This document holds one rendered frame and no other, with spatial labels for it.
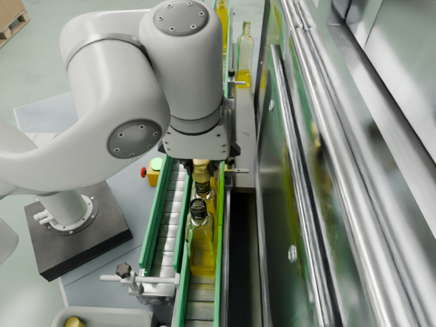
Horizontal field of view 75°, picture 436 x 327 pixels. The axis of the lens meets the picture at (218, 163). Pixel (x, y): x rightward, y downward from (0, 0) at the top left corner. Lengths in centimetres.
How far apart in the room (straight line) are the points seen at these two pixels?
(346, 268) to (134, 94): 19
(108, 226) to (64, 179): 66
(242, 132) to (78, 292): 70
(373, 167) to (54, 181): 25
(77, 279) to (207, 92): 75
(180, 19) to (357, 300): 25
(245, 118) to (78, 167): 89
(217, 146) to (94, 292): 63
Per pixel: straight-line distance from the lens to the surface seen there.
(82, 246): 91
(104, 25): 29
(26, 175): 27
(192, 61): 27
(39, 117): 153
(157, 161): 98
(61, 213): 91
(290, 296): 38
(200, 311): 70
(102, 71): 24
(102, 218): 94
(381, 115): 24
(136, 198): 103
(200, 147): 41
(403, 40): 25
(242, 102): 117
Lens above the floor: 156
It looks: 48 degrees down
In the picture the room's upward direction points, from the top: straight up
